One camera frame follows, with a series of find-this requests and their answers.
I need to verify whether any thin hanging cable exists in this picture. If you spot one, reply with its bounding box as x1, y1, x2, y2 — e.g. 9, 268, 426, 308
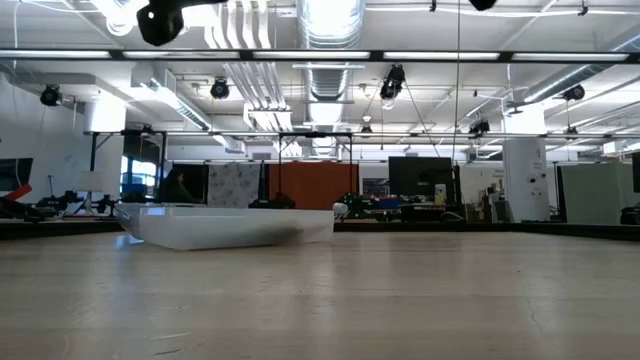
452, 0, 462, 161

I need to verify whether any patterned grey partition panel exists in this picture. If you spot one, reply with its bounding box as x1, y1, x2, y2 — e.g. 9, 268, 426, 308
207, 163, 262, 209

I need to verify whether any white round pillar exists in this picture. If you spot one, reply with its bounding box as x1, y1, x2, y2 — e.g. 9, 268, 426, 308
501, 137, 551, 223

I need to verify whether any black overhead frame bar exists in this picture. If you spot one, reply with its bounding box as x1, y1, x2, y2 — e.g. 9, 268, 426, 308
0, 48, 640, 65

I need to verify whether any black partition panel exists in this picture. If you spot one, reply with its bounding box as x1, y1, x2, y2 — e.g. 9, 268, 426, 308
169, 163, 210, 205

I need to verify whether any red bar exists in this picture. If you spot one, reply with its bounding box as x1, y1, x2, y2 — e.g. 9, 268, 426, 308
3, 183, 34, 202

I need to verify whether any grey translucent plastic supply box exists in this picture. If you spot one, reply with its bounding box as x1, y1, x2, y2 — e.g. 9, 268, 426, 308
114, 201, 209, 241

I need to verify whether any silver slanted air duct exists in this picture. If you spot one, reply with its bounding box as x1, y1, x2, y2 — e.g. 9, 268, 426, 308
522, 29, 640, 104

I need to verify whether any person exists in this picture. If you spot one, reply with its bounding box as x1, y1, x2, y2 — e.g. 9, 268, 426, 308
158, 167, 202, 205

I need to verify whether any orange partition panel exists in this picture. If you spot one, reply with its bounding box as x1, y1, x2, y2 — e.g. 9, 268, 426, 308
267, 161, 360, 211

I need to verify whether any pale green partition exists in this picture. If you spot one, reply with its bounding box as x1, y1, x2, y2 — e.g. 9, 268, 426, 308
557, 162, 635, 225

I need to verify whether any white shallow tray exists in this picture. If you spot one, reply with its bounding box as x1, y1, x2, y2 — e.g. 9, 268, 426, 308
138, 206, 336, 252

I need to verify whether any silver round air duct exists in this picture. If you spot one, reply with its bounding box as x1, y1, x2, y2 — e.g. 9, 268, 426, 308
295, 0, 367, 159

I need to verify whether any black table edge rail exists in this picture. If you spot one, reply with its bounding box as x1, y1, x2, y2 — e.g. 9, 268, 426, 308
0, 218, 640, 242

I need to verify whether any black ceiling-hung camera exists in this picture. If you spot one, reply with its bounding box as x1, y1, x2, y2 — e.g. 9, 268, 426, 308
562, 83, 587, 103
209, 77, 231, 101
468, 117, 492, 137
39, 83, 64, 108
379, 63, 407, 100

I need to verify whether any large black monitor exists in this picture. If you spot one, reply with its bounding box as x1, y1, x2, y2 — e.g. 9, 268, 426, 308
388, 156, 455, 204

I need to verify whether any dark framed sign board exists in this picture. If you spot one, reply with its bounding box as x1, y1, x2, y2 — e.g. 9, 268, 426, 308
362, 178, 390, 200

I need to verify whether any black metal frame stand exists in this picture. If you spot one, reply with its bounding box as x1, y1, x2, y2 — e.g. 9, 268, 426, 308
276, 132, 354, 201

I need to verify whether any black desk box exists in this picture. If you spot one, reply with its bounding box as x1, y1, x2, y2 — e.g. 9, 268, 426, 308
399, 203, 454, 223

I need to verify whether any white table lamp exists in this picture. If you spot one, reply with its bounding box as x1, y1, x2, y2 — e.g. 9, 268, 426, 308
78, 171, 105, 216

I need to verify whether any black dome-shaped equipment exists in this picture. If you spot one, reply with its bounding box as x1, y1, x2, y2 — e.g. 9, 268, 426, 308
248, 192, 297, 210

